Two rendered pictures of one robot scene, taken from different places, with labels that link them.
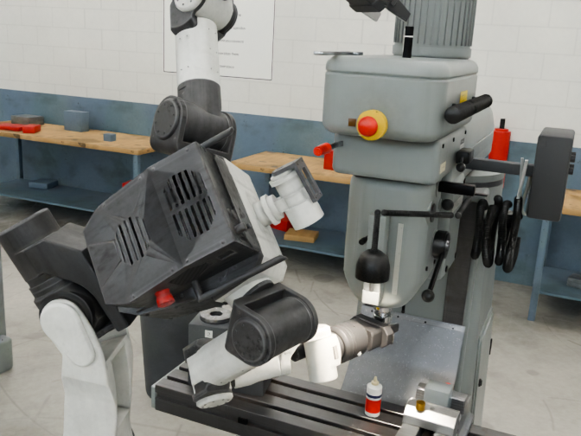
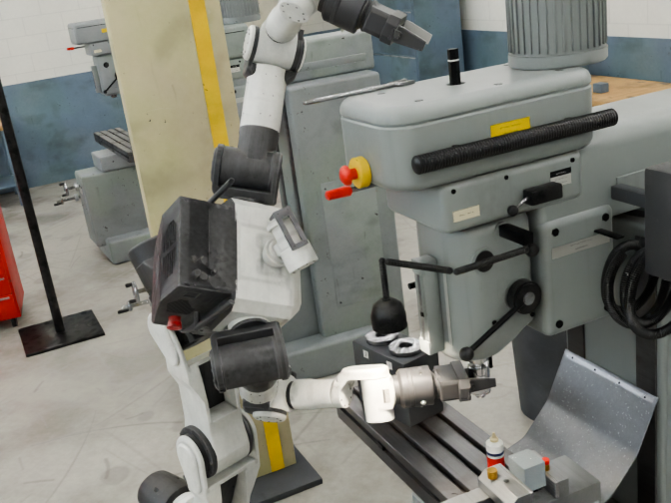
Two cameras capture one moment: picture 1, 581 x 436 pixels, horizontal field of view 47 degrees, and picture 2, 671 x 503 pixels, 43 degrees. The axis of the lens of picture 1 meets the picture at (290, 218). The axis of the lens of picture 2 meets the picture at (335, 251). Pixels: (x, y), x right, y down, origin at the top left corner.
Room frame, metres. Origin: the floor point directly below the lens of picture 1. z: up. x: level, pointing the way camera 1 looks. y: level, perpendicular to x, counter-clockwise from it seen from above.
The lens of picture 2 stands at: (0.15, -1.22, 2.17)
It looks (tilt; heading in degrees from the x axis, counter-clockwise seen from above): 19 degrees down; 44
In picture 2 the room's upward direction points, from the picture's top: 8 degrees counter-clockwise
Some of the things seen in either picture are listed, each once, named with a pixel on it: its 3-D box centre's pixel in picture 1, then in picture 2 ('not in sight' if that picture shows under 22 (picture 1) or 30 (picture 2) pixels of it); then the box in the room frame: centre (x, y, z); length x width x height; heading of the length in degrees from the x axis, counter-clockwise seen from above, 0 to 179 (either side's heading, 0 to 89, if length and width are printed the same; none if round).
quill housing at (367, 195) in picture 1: (391, 235); (473, 279); (1.55, -0.25, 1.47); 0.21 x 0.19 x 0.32; 67
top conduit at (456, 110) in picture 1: (469, 106); (518, 139); (1.52, -0.39, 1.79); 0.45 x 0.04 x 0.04; 157
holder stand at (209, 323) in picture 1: (232, 349); (396, 372); (1.72, 0.14, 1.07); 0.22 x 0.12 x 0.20; 78
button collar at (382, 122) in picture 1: (372, 125); (359, 172); (1.34, -0.15, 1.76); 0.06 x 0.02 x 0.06; 67
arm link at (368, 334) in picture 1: (358, 336); (438, 384); (1.48, -0.18, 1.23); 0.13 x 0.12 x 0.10; 46
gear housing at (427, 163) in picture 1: (403, 147); (481, 181); (1.59, -0.26, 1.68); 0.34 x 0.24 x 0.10; 157
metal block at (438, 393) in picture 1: (437, 397); (526, 470); (1.49, -0.39, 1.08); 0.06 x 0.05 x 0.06; 65
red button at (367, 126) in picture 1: (368, 125); (348, 175); (1.32, -0.14, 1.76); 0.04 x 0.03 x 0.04; 67
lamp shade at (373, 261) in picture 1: (373, 263); (387, 312); (1.34, -0.18, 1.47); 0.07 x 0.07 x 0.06
